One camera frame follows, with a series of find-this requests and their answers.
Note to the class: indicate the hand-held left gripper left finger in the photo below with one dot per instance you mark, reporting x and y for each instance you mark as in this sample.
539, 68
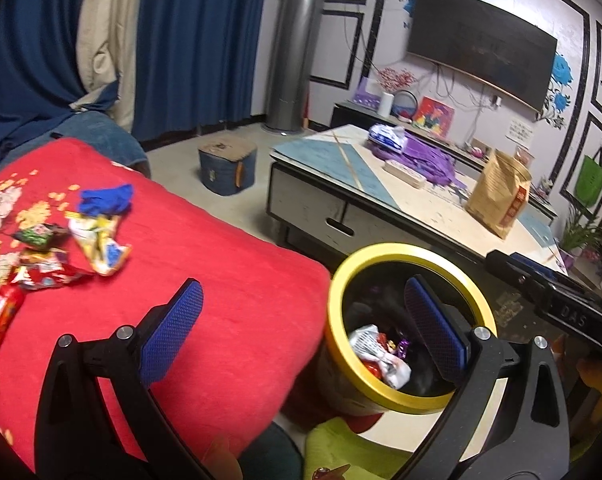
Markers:
173, 330

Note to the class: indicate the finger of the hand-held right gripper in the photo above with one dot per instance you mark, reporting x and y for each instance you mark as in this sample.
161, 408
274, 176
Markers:
516, 272
541, 267

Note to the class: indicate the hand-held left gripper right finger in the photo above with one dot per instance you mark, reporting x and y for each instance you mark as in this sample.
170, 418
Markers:
436, 332

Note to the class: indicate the yellow rimmed trash can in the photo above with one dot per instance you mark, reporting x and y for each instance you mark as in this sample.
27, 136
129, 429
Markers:
381, 252

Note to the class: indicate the yellow white snack wrapper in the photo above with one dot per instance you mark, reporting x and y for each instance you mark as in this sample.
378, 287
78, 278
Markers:
98, 245

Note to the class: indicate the red wrapper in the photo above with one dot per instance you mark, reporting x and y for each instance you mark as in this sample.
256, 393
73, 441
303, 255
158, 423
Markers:
46, 270

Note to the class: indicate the blue wrapper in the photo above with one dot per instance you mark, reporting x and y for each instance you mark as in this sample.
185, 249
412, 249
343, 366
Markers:
106, 199

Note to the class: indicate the green black wrapper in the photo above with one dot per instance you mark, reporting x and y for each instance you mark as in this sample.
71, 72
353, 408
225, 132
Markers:
38, 236

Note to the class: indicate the long red packet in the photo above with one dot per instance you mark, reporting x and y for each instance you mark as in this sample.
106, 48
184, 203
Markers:
1, 320

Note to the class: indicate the person's right hand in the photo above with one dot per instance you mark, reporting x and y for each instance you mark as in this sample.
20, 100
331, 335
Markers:
598, 375

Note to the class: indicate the person's left hand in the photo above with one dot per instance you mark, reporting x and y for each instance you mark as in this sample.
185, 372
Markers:
226, 460

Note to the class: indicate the green potted plant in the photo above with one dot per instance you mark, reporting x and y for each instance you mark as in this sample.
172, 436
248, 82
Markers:
583, 232

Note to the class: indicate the brown paper bag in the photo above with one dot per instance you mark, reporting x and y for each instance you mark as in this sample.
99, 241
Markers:
498, 195

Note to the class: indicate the red floral blanket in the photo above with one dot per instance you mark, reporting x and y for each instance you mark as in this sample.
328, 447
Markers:
241, 285

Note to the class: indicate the green tote bag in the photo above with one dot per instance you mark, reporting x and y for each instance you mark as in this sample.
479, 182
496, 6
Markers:
592, 177

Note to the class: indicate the dark red cushion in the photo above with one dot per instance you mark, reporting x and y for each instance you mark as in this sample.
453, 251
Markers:
363, 422

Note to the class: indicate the lime green cushion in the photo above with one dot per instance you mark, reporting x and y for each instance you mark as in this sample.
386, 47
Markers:
346, 450

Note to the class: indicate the white power strip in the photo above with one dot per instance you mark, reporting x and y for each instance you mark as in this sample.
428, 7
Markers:
405, 172

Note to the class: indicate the teal cushion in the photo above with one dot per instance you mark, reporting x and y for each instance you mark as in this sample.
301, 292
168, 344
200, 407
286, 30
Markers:
276, 455

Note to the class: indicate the blue round stool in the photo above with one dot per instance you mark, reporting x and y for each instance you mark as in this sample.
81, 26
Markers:
226, 170

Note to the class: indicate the colourful painting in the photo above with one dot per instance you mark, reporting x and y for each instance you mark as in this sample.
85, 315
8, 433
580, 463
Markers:
433, 117

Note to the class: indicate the white tissue pack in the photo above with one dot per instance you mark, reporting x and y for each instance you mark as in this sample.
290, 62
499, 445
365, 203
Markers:
386, 137

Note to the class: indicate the blue covered sofa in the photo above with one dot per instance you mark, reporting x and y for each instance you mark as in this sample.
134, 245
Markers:
111, 140

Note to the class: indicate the round framed ornament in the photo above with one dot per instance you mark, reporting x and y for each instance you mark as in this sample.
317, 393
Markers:
405, 106

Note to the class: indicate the glass top coffee table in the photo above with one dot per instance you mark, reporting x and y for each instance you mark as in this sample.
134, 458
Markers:
326, 160

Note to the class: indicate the white vase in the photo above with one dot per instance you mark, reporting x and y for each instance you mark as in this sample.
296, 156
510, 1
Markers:
385, 104

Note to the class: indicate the purple card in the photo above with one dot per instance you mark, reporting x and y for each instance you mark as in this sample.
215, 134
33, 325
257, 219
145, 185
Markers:
367, 91

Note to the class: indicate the blue curtain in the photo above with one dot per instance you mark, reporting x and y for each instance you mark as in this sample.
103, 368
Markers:
201, 50
31, 50

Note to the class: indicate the beige curtain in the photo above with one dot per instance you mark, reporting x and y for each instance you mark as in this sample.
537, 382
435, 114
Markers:
108, 35

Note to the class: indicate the silver tower air conditioner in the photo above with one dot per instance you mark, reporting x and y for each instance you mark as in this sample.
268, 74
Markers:
296, 45

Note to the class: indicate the white wall notice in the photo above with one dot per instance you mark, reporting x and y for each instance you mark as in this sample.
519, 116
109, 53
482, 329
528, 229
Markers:
520, 131

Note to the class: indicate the wall socket charger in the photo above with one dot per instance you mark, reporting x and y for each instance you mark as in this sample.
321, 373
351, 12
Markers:
496, 101

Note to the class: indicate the blue flower wall decal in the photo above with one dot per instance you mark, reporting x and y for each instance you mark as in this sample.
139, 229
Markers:
561, 70

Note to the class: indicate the black wall television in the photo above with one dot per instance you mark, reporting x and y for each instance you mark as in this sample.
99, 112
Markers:
481, 40

